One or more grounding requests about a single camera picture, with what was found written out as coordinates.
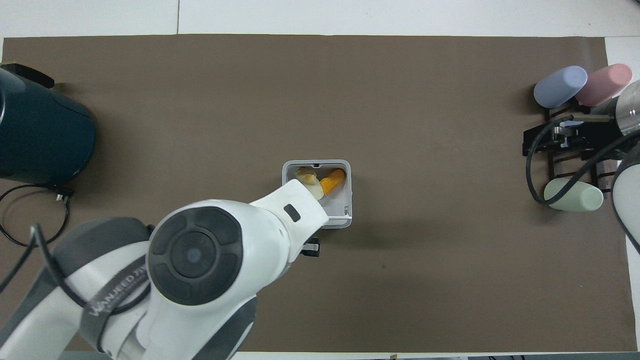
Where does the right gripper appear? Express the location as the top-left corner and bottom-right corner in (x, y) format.
(575, 96), (627, 152)

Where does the blue cup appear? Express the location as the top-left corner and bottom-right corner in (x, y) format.
(533, 65), (589, 109)

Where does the black kettle power cord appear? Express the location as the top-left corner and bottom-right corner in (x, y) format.
(0, 182), (75, 249)

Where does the small white trash can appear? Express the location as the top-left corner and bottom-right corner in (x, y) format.
(281, 159), (353, 230)

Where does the dark teal electric kettle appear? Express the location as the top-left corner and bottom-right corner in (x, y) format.
(0, 62), (97, 185)

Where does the pale green cup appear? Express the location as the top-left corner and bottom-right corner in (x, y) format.
(543, 177), (605, 212)

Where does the cream banana peel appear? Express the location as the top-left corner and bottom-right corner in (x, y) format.
(294, 166), (325, 201)

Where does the dark wooden cup rack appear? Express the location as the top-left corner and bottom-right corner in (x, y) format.
(542, 86), (620, 195)

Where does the pink cup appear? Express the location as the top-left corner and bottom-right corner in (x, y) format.
(575, 63), (633, 108)

